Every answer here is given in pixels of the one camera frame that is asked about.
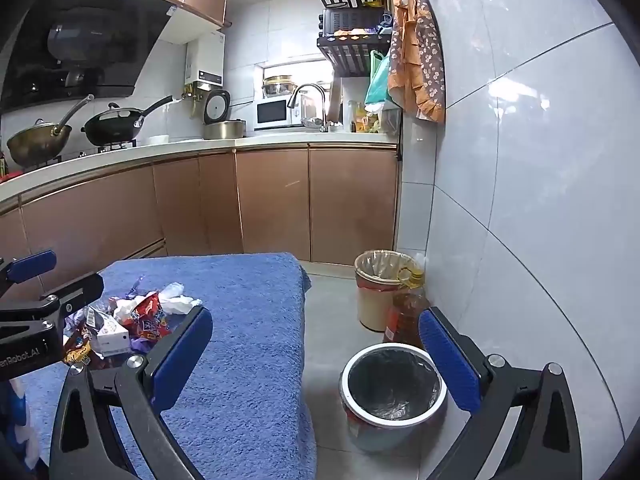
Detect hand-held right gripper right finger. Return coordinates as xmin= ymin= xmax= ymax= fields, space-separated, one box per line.
xmin=419 ymin=306 xmax=584 ymax=480

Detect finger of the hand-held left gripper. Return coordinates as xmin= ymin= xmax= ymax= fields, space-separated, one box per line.
xmin=44 ymin=271 xmax=105 ymax=317
xmin=0 ymin=249 xmax=57 ymax=302

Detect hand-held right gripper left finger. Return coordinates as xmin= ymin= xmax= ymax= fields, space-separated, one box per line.
xmin=47 ymin=305 xmax=214 ymax=480

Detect white trash bin black liner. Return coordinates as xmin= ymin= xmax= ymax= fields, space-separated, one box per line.
xmin=339 ymin=342 xmax=447 ymax=453

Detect beige trash bin clear liner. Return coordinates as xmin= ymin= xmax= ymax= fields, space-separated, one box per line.
xmin=354 ymin=250 xmax=426 ymax=332

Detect purple foil wrapper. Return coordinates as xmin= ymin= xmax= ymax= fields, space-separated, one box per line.
xmin=127 ymin=335 xmax=161 ymax=357

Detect red snack wrapper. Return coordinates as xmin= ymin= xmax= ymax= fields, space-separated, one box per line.
xmin=122 ymin=291 xmax=173 ymax=343

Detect orange brown snack wrapper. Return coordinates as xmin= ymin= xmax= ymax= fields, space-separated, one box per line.
xmin=62 ymin=330 xmax=96 ymax=366

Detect small white box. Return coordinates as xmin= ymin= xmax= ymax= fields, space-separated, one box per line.
xmin=95 ymin=321 xmax=132 ymax=357

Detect blue terry towel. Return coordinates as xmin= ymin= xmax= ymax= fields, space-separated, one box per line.
xmin=20 ymin=252 xmax=318 ymax=480

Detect cooking oil bottle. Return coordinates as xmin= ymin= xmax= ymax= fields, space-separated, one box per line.
xmin=382 ymin=266 xmax=432 ymax=345

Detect steel wok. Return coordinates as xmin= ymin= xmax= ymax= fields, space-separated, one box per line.
xmin=6 ymin=94 xmax=96 ymax=167

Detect gas stove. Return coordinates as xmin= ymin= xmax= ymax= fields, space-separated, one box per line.
xmin=60 ymin=141 xmax=138 ymax=158

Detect black wok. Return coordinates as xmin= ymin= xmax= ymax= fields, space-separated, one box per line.
xmin=81 ymin=95 xmax=175 ymax=147

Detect brown kitchen base cabinets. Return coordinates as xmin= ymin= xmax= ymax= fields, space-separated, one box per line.
xmin=0 ymin=142 xmax=401 ymax=301

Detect black range hood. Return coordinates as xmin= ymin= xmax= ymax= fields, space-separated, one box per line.
xmin=0 ymin=0 xmax=173 ymax=111

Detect rice cooker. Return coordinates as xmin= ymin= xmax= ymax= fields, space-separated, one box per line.
xmin=202 ymin=89 xmax=232 ymax=125

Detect dark container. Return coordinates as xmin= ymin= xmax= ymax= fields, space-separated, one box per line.
xmin=378 ymin=107 xmax=402 ymax=136

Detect yellow bottle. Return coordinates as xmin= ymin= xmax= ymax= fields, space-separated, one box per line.
xmin=348 ymin=101 xmax=368 ymax=133

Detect white microwave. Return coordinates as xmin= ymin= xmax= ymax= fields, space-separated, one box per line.
xmin=253 ymin=97 xmax=321 ymax=131

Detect white water heater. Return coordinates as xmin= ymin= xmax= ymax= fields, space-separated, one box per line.
xmin=186 ymin=30 xmax=226 ymax=86

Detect steel kitchen faucet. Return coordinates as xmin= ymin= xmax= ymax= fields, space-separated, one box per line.
xmin=287 ymin=83 xmax=331 ymax=133

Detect brown cutting board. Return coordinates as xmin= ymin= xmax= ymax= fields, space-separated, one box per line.
xmin=327 ymin=79 xmax=345 ymax=126

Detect glass pot with lid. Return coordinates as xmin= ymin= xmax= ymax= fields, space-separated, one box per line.
xmin=262 ymin=75 xmax=301 ymax=98

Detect green plastic bag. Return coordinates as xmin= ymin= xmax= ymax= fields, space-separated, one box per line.
xmin=365 ymin=50 xmax=392 ymax=107

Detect orange floral apron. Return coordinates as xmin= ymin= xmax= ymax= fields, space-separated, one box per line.
xmin=387 ymin=0 xmax=447 ymax=125

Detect black wall rack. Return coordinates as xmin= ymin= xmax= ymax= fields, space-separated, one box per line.
xmin=315 ymin=0 xmax=392 ymax=78

